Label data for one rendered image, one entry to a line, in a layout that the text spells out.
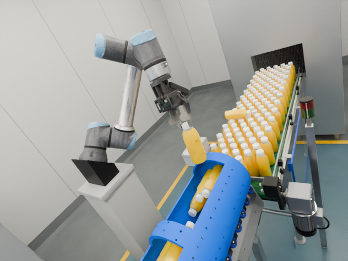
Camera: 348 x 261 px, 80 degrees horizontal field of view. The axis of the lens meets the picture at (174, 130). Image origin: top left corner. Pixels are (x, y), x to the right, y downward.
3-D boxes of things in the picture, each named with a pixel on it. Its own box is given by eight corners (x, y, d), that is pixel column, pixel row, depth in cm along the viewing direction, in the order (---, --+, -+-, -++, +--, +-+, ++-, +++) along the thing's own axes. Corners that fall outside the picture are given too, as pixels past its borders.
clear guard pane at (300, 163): (301, 220, 135) (290, 163, 115) (308, 146, 187) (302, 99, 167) (302, 220, 134) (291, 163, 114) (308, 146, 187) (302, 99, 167)
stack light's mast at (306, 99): (302, 128, 112) (298, 102, 105) (302, 122, 116) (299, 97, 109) (316, 128, 108) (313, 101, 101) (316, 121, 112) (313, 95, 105)
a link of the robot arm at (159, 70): (155, 68, 81) (172, 58, 75) (160, 80, 82) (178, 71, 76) (139, 73, 75) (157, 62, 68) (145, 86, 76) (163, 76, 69)
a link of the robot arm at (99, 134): (85, 146, 151) (89, 123, 155) (109, 149, 156) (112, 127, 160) (83, 144, 137) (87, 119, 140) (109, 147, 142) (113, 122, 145)
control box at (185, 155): (186, 165, 141) (180, 154, 137) (198, 147, 154) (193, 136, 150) (199, 167, 135) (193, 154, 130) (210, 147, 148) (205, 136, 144)
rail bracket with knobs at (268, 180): (261, 198, 108) (257, 184, 104) (264, 188, 113) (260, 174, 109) (283, 201, 102) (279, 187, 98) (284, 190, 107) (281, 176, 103)
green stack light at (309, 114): (300, 119, 109) (299, 111, 107) (301, 113, 113) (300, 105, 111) (315, 118, 105) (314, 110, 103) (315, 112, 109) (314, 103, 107)
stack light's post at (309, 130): (321, 247, 157) (304, 127, 112) (321, 242, 160) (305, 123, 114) (327, 248, 155) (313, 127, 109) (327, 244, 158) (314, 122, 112)
